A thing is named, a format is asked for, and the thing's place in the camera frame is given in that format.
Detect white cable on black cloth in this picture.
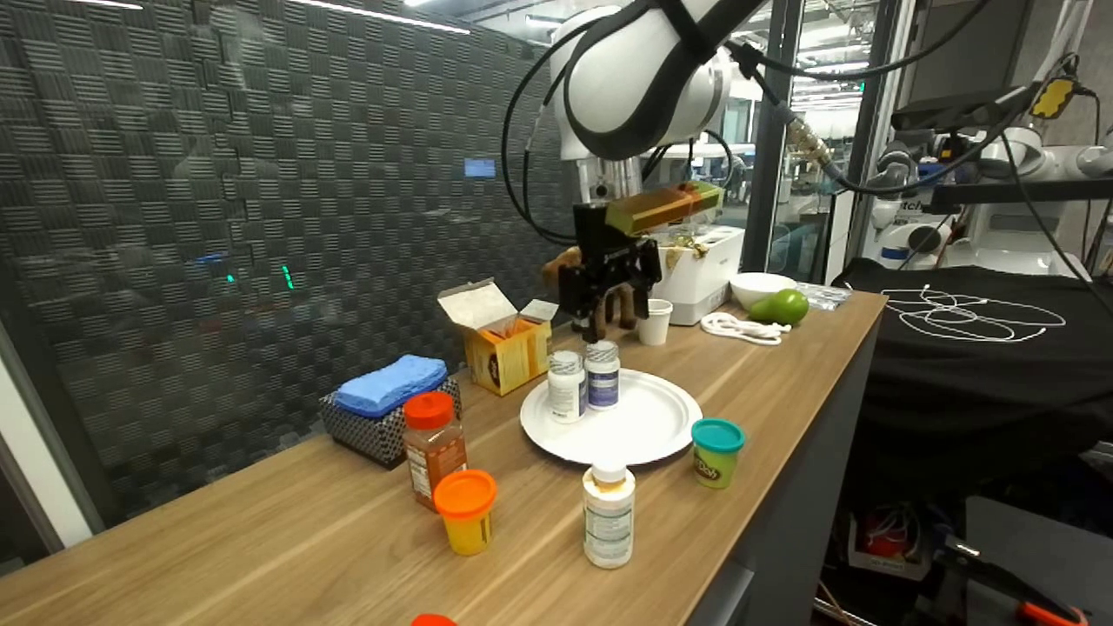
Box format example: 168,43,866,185
881,281,1070,347

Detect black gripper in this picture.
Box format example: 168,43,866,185
570,205,660,346

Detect white planter appliance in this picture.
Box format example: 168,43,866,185
654,225,743,322

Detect yellow open cardboard box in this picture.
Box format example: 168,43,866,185
438,280,557,398

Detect spice jar orange lid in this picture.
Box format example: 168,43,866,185
403,389,468,503

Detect yellow tub orange lid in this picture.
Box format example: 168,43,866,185
434,470,498,558

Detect white bowl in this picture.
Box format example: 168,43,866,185
730,270,795,310

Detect white coiled cable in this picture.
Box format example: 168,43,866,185
699,305,791,350

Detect small white pill bottle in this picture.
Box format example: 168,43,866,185
549,350,585,418

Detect brown plush moose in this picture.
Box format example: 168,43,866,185
541,248,635,341

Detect blue folded cloth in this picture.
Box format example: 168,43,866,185
334,356,449,418

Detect white pill bottle blue label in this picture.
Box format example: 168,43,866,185
585,341,621,406

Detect black cloth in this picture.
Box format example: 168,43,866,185
839,260,1113,501

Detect grey basket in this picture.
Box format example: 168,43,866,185
321,393,431,470

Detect white paper cup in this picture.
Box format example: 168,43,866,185
635,300,670,347

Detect green lime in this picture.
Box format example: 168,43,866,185
749,288,811,328

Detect white paper plate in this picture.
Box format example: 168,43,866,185
518,370,702,465

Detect white pill bottle front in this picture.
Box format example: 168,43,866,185
582,459,635,566

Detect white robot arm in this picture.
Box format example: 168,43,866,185
553,0,761,346

